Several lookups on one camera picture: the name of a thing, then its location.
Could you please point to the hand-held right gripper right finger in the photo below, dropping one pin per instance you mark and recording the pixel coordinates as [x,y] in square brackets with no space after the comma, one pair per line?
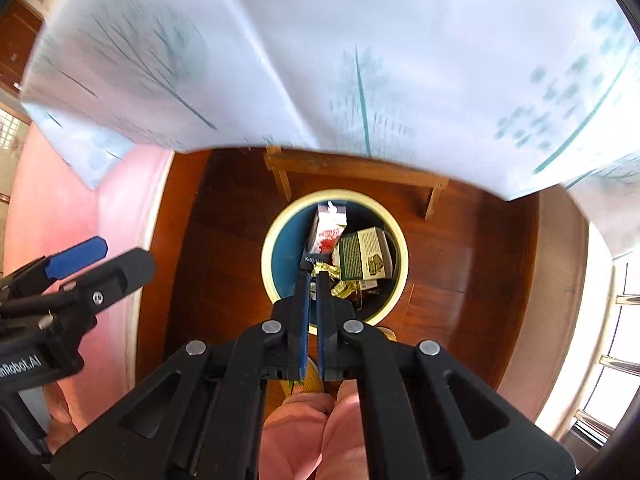
[324,330]

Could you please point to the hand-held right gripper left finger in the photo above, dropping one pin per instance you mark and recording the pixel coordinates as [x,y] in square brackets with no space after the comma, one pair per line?
[302,330]

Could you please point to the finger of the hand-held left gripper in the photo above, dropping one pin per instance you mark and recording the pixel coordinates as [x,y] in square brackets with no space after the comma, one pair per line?
[75,257]
[120,275]

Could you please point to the black and gold foil wrapper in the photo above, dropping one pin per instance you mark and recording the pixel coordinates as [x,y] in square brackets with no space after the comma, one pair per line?
[345,287]

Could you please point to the black card pack with hook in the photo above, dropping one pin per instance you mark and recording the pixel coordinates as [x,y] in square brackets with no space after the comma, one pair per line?
[310,260]

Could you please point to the round bin with cream rim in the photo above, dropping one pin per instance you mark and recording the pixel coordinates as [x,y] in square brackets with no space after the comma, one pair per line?
[285,260]

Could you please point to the green and cream box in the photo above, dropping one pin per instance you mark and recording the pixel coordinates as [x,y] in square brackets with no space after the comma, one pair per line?
[357,255]

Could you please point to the red strawberry print carton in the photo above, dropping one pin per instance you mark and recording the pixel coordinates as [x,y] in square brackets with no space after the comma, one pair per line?
[327,230]

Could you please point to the person's left hand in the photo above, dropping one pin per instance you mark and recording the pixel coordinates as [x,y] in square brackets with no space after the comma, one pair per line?
[61,412]

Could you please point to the yellow slipper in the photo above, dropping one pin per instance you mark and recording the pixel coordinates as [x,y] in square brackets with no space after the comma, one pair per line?
[386,334]
[305,385]

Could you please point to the pink pants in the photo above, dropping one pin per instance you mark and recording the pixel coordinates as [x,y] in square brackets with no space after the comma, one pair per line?
[295,435]

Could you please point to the metal window railing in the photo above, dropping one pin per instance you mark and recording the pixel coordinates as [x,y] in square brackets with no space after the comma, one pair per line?
[620,365]

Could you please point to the teal printed tablecloth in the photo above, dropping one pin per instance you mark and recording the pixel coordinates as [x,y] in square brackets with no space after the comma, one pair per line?
[400,35]

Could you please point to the wooden table frame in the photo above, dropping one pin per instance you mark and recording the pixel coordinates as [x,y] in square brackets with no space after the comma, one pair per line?
[350,167]

